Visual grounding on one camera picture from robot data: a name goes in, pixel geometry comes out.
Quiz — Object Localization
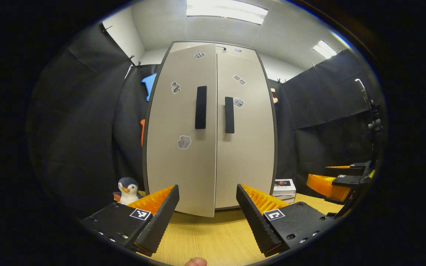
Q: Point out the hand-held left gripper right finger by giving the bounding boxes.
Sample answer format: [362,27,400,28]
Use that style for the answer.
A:
[236,184,335,258]

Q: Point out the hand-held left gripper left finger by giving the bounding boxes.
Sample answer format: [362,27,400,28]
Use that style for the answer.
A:
[80,184,180,257]

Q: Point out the shoe cabinet door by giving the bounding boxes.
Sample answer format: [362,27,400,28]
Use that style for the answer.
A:
[215,52,276,210]
[145,42,218,218]

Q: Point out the grey white shoe cabinet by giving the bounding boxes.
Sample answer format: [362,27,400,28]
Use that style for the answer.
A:
[142,41,278,218]

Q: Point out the white box with picture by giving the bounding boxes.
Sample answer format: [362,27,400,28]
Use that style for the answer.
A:
[273,179,297,197]

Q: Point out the penguin plush toy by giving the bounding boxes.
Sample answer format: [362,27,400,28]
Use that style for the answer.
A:
[112,177,143,206]

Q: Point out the small ceiling light panel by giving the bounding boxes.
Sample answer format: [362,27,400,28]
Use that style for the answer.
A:
[313,40,338,59]

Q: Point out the large ceiling light panel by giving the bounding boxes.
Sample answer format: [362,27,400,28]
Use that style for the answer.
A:
[186,0,268,25]

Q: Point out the black right door handle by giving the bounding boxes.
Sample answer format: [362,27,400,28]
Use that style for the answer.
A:
[225,97,235,134]

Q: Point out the black door handle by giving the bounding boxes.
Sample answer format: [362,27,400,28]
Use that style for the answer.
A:
[225,97,235,134]
[195,86,207,130]

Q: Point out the black left door handle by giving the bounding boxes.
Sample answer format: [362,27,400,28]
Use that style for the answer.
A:
[195,86,207,130]

